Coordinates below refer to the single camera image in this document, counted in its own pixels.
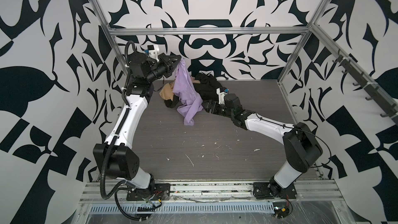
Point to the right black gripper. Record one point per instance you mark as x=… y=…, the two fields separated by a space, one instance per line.
x=212 y=103

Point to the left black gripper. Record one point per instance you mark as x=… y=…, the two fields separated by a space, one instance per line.
x=168 y=66

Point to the purple cloth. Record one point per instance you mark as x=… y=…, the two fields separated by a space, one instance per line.
x=191 y=101

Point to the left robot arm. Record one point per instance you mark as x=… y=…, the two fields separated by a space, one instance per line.
x=117 y=163

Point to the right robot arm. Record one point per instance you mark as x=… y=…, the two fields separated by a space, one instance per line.
x=301 y=146

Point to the black cloth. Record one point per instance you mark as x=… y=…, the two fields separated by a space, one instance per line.
x=204 y=85

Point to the tan cloth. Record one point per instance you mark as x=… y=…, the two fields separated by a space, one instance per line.
x=166 y=92

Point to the black hook rack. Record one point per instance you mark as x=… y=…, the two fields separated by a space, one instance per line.
x=365 y=82

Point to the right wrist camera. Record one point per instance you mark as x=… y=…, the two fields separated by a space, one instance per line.
x=222 y=92

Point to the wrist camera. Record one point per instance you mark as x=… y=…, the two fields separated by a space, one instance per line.
x=153 y=52
x=222 y=92

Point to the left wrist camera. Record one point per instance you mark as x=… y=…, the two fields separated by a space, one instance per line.
x=153 y=52

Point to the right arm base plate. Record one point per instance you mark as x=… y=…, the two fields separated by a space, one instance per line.
x=271 y=190

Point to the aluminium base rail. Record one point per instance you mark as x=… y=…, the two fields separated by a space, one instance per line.
x=244 y=190

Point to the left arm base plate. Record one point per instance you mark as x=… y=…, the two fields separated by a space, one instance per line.
x=147 y=192

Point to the aluminium frame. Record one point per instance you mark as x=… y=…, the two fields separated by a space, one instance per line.
x=277 y=57

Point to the white slotted cable duct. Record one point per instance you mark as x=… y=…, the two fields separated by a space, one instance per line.
x=202 y=208

